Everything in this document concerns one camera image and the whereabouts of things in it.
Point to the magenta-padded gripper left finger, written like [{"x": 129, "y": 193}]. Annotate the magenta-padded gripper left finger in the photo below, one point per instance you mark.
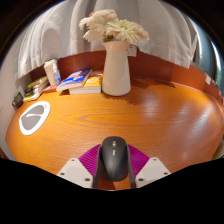
[{"x": 87, "y": 161}]

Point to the stack of black yellow books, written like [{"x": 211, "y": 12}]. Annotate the stack of black yellow books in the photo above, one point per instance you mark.
[{"x": 35, "y": 88}]

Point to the dark grey computer mouse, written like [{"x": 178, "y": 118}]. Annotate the dark grey computer mouse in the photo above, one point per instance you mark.
[{"x": 114, "y": 160}]

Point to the round grey white-rimmed mouse pad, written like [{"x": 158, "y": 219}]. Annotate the round grey white-rimmed mouse pad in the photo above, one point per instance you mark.
[{"x": 33, "y": 118}]

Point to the thin red notebook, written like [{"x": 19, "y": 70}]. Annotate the thin red notebook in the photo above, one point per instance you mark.
[{"x": 50, "y": 89}]

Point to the white ceramic vase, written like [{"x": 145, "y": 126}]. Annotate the white ceramic vase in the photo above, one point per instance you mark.
[{"x": 116, "y": 73}]

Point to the white and pink flower bouquet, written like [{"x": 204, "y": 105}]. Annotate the white and pink flower bouquet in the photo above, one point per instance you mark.
[{"x": 116, "y": 28}]

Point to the white wall socket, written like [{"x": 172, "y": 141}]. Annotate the white wall socket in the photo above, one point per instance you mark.
[{"x": 132, "y": 50}]

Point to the small clear sanitizer bottle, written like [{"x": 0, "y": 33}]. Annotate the small clear sanitizer bottle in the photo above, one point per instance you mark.
[{"x": 57, "y": 77}]

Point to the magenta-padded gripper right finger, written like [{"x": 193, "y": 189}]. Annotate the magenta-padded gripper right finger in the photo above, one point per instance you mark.
[{"x": 140, "y": 161}]

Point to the white curtain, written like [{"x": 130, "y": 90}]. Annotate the white curtain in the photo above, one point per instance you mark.
[{"x": 60, "y": 33}]

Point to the dark green mug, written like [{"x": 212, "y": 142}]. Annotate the dark green mug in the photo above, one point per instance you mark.
[{"x": 17, "y": 99}]

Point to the dark-framed window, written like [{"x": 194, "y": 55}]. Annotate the dark-framed window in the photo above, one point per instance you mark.
[{"x": 208, "y": 56}]

